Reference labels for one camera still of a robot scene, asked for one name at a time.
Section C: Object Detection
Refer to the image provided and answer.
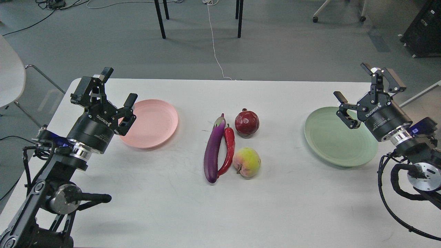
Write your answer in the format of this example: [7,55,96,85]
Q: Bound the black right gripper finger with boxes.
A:
[333,91,366,129]
[360,63,407,100]

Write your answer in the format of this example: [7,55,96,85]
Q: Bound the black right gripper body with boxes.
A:
[357,92,413,142]

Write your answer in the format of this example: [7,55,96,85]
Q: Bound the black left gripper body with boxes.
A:
[67,101,119,154]

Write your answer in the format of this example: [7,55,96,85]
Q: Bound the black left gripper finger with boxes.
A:
[70,67,114,105]
[116,93,138,136]

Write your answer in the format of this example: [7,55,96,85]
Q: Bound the purple eggplant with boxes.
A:
[203,113,226,183]

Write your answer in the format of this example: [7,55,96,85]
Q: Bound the red chili pepper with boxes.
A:
[217,124,236,178]

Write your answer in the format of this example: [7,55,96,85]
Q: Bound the red pomegranate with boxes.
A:
[235,108,260,138]

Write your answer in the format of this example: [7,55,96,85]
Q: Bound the yellow pink peach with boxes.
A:
[233,147,261,177]

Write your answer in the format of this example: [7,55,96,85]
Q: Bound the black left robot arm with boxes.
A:
[1,67,137,248]

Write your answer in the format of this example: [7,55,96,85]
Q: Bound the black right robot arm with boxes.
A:
[334,63,441,241]

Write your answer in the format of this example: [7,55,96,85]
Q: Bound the green plate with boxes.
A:
[304,106,378,167]

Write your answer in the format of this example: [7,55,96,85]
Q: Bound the pink plate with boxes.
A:
[120,99,178,148]

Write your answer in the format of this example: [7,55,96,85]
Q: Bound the black equipment case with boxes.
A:
[400,0,441,58]

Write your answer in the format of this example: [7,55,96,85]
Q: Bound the white chair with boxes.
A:
[0,36,65,127]

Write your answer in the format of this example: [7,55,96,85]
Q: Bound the white office chair base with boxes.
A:
[311,0,371,23]

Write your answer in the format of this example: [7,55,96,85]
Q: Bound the black table legs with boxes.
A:
[154,0,244,39]

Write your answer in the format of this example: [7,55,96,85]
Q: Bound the black cables on floor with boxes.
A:
[2,0,90,37]

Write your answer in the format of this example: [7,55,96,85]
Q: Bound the white cable on floor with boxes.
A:
[202,0,233,81]

